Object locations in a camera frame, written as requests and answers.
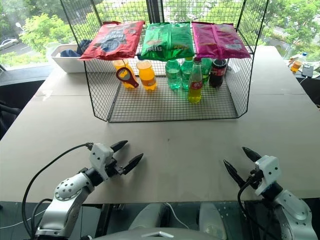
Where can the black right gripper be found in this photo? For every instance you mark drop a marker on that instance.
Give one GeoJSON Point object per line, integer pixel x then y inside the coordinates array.
{"type": "Point", "coordinates": [253, 180]}

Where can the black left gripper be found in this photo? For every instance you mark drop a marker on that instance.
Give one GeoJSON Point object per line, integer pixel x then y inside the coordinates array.
{"type": "Point", "coordinates": [113, 168]}

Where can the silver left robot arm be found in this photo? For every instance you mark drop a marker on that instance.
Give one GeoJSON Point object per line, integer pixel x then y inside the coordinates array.
{"type": "Point", "coordinates": [67, 190]}

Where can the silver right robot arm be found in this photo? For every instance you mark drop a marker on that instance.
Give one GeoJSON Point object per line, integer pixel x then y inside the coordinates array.
{"type": "Point", "coordinates": [292, 210]}

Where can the red bottle opener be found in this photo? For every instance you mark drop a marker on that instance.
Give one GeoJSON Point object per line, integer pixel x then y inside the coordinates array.
{"type": "Point", "coordinates": [123, 75]}

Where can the orange soda plastic bottle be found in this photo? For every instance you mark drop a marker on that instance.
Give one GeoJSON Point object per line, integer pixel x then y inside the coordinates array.
{"type": "Point", "coordinates": [127, 67]}
{"type": "Point", "coordinates": [147, 75]}

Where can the glass bottle with yellow drink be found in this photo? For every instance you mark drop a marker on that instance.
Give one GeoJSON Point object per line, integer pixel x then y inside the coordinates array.
{"type": "Point", "coordinates": [195, 87]}

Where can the green soda plastic bottle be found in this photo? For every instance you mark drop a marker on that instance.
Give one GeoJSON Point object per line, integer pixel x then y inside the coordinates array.
{"type": "Point", "coordinates": [173, 75]}
{"type": "Point", "coordinates": [206, 71]}
{"type": "Point", "coordinates": [185, 72]}

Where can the dark cola plastic bottle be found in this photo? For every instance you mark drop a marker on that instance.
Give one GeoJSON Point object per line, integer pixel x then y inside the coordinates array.
{"type": "Point", "coordinates": [217, 73]}

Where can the small orange drink bottle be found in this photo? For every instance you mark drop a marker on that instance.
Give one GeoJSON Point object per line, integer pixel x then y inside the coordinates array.
{"type": "Point", "coordinates": [297, 65]}

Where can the grey rounded shape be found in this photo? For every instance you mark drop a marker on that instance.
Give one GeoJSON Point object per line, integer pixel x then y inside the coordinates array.
{"type": "Point", "coordinates": [212, 220]}
{"type": "Point", "coordinates": [147, 216]}

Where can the grey robot torso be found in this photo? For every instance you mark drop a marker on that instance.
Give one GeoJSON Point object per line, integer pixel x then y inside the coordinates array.
{"type": "Point", "coordinates": [160, 235]}

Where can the white plastic bin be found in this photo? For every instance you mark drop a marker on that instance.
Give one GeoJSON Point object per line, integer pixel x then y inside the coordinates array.
{"type": "Point", "coordinates": [67, 63]}

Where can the red chip bag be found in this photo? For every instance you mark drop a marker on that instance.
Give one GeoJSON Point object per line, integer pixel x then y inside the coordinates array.
{"type": "Point", "coordinates": [112, 40]}

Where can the dark blue cloth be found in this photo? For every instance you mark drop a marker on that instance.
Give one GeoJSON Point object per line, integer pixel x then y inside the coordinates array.
{"type": "Point", "coordinates": [68, 53]}

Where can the green chip bag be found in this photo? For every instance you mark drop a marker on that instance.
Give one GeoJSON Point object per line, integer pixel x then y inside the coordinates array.
{"type": "Point", "coordinates": [167, 41]}

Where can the magenta chip bag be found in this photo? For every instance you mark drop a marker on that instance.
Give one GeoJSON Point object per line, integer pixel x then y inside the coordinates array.
{"type": "Point", "coordinates": [220, 40]}

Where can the white parked car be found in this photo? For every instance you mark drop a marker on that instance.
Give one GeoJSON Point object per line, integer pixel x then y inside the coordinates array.
{"type": "Point", "coordinates": [8, 42]}

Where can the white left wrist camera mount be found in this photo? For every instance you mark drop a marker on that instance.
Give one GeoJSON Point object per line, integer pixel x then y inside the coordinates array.
{"type": "Point", "coordinates": [100, 155]}

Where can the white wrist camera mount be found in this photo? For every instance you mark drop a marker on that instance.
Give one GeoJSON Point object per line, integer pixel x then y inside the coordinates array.
{"type": "Point", "coordinates": [100, 155]}
{"type": "Point", "coordinates": [268, 170]}

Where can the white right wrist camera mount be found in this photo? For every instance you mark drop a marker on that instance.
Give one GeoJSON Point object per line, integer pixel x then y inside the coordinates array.
{"type": "Point", "coordinates": [268, 170]}

